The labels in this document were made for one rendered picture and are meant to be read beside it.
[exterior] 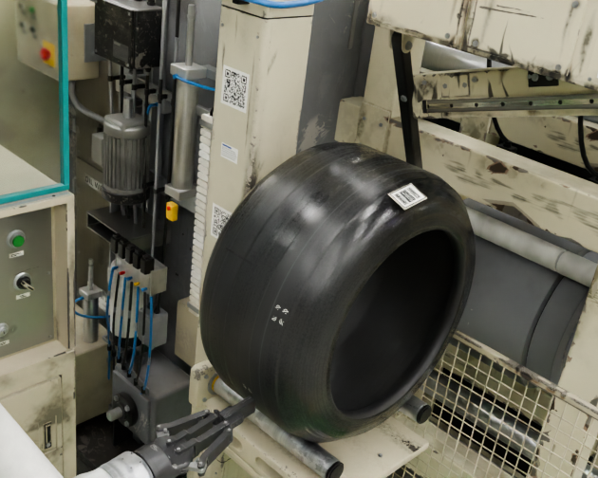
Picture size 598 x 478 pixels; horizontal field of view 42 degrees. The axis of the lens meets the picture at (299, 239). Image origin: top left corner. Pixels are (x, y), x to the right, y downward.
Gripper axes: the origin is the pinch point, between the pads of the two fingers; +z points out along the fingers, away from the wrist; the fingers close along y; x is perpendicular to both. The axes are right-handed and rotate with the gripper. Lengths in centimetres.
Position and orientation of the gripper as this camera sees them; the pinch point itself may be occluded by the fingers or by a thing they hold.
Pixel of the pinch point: (237, 413)
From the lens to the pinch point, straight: 141.8
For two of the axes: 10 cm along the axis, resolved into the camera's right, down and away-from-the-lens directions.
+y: -7.0, -3.9, 6.0
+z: 7.1, -3.5, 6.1
